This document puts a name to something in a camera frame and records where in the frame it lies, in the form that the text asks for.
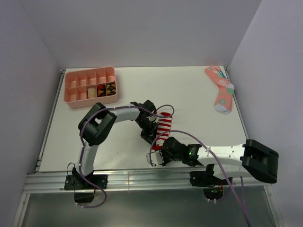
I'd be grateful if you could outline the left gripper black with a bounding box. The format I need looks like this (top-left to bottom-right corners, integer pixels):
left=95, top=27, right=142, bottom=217
left=136, top=118, right=159, bottom=148

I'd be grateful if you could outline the red white striped sock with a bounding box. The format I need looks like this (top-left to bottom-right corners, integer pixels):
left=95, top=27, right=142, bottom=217
left=152, top=112, right=173, bottom=151

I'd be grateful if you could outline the tan maroon sock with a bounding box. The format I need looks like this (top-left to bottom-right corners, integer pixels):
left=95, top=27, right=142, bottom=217
left=87, top=88, right=97, bottom=99

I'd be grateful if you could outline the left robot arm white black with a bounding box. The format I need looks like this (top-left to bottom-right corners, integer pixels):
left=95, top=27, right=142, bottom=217
left=72, top=100, right=158, bottom=189

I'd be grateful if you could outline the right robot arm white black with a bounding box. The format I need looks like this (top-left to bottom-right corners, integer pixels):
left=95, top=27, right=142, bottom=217
left=155, top=137, right=279, bottom=187

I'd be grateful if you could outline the brown argyle rolled sock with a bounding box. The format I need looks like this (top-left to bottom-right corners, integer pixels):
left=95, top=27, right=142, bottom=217
left=106, top=81, right=116, bottom=96

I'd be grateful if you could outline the red argyle rolled sock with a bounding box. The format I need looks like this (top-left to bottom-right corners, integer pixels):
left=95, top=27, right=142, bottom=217
left=97, top=84, right=107, bottom=97

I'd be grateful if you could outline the pink divided organizer tray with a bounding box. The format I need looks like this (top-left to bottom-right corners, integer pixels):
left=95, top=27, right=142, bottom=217
left=64, top=67, right=118, bottom=109

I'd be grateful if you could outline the pink patterned sock pair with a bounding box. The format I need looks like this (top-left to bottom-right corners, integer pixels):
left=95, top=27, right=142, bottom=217
left=205, top=66, right=235, bottom=114

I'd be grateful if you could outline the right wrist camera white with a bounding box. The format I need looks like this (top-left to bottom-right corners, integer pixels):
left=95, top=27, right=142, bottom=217
left=146, top=151, right=164, bottom=167

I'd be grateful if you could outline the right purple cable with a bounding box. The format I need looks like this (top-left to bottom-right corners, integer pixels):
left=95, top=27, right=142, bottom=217
left=149, top=129, right=253, bottom=227

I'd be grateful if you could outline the purple cable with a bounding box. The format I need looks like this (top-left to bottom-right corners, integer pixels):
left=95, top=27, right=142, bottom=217
left=149, top=129, right=253, bottom=227
left=79, top=104, right=175, bottom=209

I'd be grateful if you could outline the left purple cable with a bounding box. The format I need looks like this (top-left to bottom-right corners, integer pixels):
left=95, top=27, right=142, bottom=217
left=79, top=104, right=175, bottom=209

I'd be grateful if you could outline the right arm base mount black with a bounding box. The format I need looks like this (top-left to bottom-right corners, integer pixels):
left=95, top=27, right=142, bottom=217
left=190, top=164, right=231, bottom=203

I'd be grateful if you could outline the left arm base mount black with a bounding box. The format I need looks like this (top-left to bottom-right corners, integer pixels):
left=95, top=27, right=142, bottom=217
left=64, top=167, right=108, bottom=204

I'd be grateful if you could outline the aluminium rail frame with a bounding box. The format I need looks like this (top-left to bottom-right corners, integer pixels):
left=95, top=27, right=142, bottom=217
left=12, top=66, right=285, bottom=227

